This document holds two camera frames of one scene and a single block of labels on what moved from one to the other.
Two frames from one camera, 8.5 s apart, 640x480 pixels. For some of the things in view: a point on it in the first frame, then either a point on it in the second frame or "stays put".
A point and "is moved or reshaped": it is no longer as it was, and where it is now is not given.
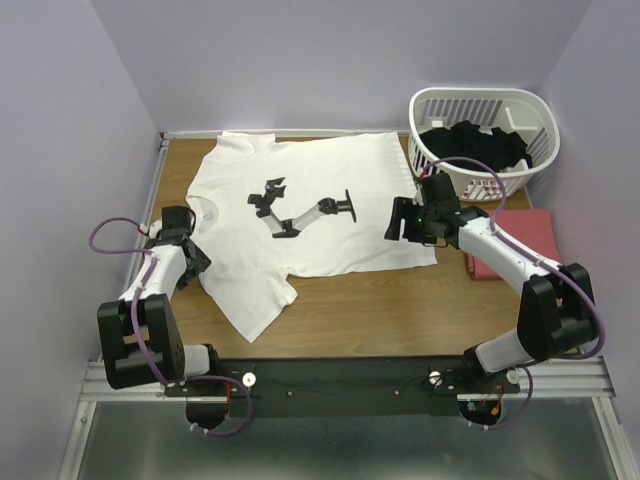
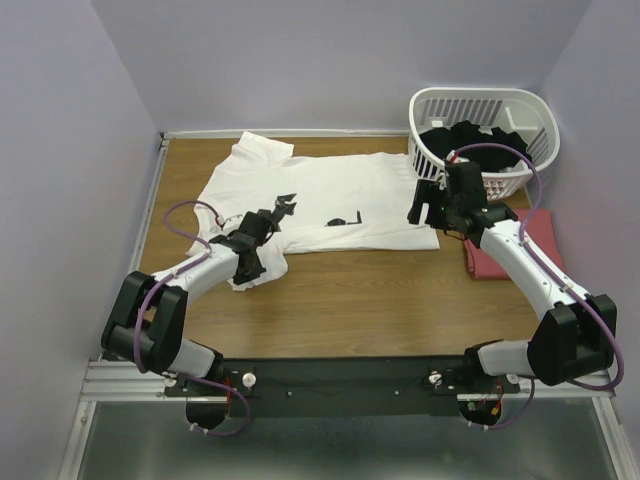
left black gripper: [201, 262] -> [257, 270]
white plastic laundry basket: [507, 110] stays put
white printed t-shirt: [275, 211] is moved or reshaped
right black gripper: [403, 207] -> [426, 192]
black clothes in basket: [500, 150] stays put
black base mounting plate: [344, 386] stays put
